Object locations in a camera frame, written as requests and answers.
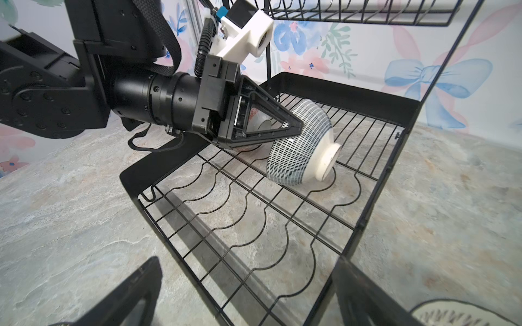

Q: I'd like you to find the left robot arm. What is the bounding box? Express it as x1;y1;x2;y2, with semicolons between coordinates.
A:
1;1;303;151

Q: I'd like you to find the dark blue striped bowl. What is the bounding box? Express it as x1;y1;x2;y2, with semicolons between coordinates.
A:
238;98;343;187

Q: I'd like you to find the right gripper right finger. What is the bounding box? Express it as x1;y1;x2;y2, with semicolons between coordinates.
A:
332;257;421;325

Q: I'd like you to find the brown white lattice bowl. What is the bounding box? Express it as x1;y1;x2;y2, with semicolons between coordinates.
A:
411;299;516;326

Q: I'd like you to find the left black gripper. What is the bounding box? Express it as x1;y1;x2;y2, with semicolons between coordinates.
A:
190;55;303;148

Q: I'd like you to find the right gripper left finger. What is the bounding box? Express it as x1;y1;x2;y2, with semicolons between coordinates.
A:
57;256;163;325

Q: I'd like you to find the black two-tier dish rack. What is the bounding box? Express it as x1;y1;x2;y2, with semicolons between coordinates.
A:
119;0;486;326

